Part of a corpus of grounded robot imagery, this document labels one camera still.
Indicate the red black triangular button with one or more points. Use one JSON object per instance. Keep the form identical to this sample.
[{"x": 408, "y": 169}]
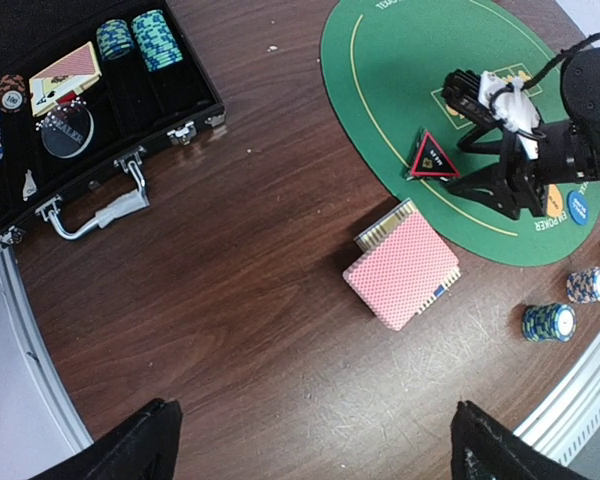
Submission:
[{"x": 428, "y": 160}]

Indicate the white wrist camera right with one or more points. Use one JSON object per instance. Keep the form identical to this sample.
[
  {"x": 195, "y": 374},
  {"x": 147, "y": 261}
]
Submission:
[{"x": 512, "y": 108}]

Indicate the clear dealer button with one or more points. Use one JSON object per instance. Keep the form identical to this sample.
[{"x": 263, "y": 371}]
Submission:
[{"x": 67, "y": 130}]

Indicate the blue round blind button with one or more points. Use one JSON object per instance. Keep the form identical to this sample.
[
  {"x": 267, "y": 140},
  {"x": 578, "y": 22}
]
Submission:
[{"x": 578, "y": 208}]

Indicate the pink backed card deck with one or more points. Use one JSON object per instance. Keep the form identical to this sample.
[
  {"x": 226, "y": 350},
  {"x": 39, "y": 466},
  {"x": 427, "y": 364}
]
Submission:
[{"x": 402, "y": 272}]

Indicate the brown chips in case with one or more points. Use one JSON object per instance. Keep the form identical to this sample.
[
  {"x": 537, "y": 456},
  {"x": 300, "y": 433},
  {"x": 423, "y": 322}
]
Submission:
[{"x": 13, "y": 93}]

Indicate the blue green chip stack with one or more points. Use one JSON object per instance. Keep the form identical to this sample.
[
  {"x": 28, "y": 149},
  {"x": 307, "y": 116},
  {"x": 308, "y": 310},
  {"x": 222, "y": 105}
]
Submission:
[{"x": 114, "y": 39}]

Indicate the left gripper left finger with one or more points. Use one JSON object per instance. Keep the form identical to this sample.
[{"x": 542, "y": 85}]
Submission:
[{"x": 143, "y": 446}]

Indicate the red card deck in case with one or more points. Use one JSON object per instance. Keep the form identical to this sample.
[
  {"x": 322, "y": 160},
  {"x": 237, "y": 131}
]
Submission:
[{"x": 72, "y": 74}]

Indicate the dark blue chip stack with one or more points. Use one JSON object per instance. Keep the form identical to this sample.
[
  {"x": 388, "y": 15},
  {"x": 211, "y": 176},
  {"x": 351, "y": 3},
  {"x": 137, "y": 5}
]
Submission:
[{"x": 553, "y": 322}]

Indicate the orange round blind button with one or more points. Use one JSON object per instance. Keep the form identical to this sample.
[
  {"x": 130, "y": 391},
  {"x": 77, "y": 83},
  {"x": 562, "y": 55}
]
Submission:
[{"x": 555, "y": 202}]

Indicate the teal chip stack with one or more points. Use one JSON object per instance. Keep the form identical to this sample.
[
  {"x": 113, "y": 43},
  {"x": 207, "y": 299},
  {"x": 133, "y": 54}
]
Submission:
[{"x": 155, "y": 40}]

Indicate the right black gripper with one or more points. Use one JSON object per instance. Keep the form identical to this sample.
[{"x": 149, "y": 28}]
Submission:
[{"x": 514, "y": 182}]

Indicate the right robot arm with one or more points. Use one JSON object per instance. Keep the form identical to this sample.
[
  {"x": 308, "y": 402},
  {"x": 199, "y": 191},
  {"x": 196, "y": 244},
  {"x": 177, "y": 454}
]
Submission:
[{"x": 579, "y": 83}]

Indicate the round green poker mat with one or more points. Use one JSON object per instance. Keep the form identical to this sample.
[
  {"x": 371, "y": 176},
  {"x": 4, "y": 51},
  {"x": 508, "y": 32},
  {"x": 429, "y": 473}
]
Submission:
[{"x": 384, "y": 65}]

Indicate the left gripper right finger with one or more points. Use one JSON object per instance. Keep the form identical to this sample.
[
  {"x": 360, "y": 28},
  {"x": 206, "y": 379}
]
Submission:
[{"x": 482, "y": 448}]

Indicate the black chip carrying case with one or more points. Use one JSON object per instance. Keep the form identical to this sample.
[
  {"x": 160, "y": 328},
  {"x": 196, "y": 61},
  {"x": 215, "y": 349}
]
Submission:
[{"x": 88, "y": 91}]

